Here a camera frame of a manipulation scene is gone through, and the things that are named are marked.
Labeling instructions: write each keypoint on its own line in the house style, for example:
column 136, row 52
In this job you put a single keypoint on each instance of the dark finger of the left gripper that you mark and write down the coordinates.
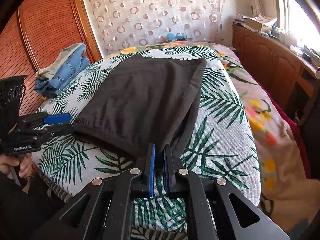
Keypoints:
column 60, row 129

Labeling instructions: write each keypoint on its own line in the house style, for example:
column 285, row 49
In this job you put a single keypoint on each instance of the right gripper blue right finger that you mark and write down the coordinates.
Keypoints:
column 169, row 175

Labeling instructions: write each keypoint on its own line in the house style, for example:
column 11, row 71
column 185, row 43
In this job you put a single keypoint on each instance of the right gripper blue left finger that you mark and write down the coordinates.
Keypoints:
column 152, row 169

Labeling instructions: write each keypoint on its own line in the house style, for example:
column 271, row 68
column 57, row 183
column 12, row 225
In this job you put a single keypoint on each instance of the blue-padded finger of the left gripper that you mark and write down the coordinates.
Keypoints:
column 57, row 119

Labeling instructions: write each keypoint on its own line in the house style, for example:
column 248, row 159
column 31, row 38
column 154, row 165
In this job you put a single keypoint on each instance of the black shorts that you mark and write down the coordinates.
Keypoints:
column 144, row 101

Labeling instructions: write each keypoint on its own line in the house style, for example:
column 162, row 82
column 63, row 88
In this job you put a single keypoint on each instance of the person's left hand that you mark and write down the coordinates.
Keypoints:
column 24, row 165

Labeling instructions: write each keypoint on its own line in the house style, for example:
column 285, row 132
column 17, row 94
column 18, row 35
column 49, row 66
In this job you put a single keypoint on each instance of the folded blue jeans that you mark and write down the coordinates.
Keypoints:
column 76, row 63

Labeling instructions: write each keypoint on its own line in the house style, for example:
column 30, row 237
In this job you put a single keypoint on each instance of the folded beige pants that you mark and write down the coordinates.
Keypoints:
column 50, row 71

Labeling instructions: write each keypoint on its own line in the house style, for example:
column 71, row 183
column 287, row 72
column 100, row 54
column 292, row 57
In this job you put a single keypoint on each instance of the palm leaf bed sheet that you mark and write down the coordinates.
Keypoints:
column 68, row 164

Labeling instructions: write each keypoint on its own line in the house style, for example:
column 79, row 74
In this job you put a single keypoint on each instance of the wooden louvered wardrobe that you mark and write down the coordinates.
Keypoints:
column 34, row 36

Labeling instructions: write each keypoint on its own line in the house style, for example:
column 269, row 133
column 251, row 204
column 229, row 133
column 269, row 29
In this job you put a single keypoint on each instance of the blue plush toy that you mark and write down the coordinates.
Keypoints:
column 172, row 37

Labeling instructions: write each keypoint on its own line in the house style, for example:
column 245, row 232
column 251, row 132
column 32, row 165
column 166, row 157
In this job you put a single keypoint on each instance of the floral blanket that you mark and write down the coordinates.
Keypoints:
column 262, row 119

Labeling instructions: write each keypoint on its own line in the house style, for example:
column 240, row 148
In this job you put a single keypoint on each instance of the circle-patterned sheer curtain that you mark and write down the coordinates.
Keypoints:
column 121, row 24

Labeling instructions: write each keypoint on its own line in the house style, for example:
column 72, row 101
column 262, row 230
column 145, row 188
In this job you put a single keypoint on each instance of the wooden sideboard cabinet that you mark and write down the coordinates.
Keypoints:
column 292, row 82

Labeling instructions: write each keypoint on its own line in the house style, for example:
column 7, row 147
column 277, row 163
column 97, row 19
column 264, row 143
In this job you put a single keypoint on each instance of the cardboard box on cabinet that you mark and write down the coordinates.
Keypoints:
column 257, row 25

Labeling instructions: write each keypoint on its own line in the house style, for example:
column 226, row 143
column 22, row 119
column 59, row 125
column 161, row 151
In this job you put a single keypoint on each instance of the window with wooden frame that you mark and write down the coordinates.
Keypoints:
column 294, row 21

